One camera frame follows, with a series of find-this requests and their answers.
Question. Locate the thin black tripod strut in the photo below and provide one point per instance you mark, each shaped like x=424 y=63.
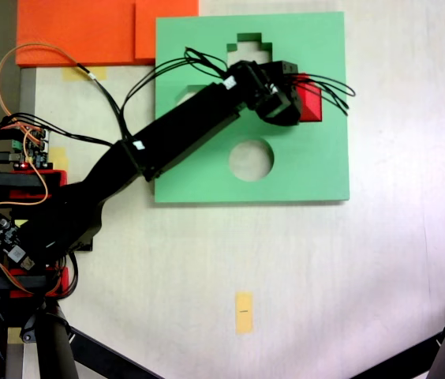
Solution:
x=400 y=357
x=112 y=359

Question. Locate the red printed base mount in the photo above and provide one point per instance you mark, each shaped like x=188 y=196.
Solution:
x=61 y=177

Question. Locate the small yellow tape piece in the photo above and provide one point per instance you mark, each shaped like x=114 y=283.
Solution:
x=60 y=154

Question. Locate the large orange foam block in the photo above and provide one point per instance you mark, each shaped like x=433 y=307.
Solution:
x=68 y=31

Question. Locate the red square block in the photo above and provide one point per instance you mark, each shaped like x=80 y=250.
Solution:
x=311 y=104

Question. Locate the yellow tape marker with line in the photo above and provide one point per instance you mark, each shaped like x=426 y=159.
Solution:
x=244 y=312

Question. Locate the black circuit board with inductor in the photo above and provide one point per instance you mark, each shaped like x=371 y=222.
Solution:
x=7 y=235

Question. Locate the circuit board with green terminal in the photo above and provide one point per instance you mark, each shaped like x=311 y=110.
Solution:
x=33 y=148

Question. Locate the yellow tape under tripod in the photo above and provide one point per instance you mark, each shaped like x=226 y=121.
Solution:
x=13 y=335

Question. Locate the green shape sorter board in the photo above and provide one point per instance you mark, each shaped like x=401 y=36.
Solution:
x=317 y=177

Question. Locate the wide yellow tape strip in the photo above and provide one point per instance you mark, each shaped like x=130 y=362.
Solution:
x=84 y=73

